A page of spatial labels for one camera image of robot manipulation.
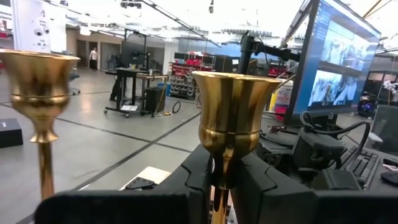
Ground short brass candlestick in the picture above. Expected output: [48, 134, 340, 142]
[192, 70, 283, 224]

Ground red parts bin rack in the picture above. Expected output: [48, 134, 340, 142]
[169, 52, 216, 100]

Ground large computer monitor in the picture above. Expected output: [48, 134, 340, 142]
[284, 0, 382, 125]

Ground white bucket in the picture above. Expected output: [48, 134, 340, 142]
[275, 79, 295, 108]

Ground blue bin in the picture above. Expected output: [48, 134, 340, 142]
[157, 82, 172, 96]

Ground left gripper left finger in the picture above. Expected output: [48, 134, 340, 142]
[34, 144, 215, 224]

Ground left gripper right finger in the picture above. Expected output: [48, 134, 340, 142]
[231, 152, 398, 224]

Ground white flowers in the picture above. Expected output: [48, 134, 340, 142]
[382, 79, 398, 94]

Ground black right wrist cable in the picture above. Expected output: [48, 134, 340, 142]
[298, 111, 371, 162]

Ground person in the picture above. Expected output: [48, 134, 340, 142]
[88, 46, 100, 71]

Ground black computer mouse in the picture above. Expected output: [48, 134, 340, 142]
[381, 170, 398, 185]

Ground black standing desk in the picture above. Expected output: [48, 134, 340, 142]
[104, 67, 170, 119]

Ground black desk monitor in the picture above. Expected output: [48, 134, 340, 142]
[120, 40, 147, 68]

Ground grey laptop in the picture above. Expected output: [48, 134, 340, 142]
[365, 104, 398, 156]

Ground office chair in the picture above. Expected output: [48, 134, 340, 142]
[68, 72, 81, 96]

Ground black keyboard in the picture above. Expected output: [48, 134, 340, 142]
[329, 145, 381, 191]

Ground black box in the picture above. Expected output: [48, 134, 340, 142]
[0, 118, 24, 149]

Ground tall brass candlestick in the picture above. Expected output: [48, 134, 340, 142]
[0, 49, 81, 202]

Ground white pillar with dome cameras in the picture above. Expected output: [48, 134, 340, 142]
[12, 0, 68, 54]

